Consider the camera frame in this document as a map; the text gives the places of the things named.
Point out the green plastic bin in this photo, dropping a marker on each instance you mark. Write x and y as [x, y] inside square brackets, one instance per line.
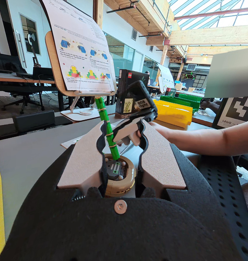
[183, 100]

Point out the framed black-white marker sign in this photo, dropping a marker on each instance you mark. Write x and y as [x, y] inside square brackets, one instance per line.
[238, 110]

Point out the black device with green light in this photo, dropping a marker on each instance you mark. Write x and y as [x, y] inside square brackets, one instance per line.
[62, 122]

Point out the person's right forearm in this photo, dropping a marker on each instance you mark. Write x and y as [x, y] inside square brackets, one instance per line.
[207, 140]

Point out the black box device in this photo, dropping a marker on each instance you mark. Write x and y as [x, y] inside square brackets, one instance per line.
[34, 121]

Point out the small black product box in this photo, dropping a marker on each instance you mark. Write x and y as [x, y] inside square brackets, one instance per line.
[170, 92]

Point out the black office chair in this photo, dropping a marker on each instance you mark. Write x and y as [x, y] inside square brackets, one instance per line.
[23, 97]

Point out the building instruction booklet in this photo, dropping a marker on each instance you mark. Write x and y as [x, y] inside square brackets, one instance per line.
[68, 143]

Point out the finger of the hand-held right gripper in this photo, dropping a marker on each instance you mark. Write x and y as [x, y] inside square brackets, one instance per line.
[124, 132]
[128, 120]

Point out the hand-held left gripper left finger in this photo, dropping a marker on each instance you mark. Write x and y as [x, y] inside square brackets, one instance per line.
[83, 163]

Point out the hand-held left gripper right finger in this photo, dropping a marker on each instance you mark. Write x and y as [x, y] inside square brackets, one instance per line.
[162, 163]

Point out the black monitor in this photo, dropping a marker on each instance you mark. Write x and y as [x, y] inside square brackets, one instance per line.
[5, 61]

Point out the phone symbol door sign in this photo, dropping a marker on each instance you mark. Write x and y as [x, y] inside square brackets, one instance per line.
[30, 38]

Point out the printed instruction sheet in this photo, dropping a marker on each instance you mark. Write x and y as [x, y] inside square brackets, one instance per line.
[81, 30]
[166, 77]

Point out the tan brick pot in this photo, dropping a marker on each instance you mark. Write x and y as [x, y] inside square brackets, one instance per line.
[130, 179]

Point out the white lamp base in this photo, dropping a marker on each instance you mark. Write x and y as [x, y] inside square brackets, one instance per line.
[110, 110]

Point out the green brick bamboo stalk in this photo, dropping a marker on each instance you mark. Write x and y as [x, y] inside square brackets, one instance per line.
[112, 146]

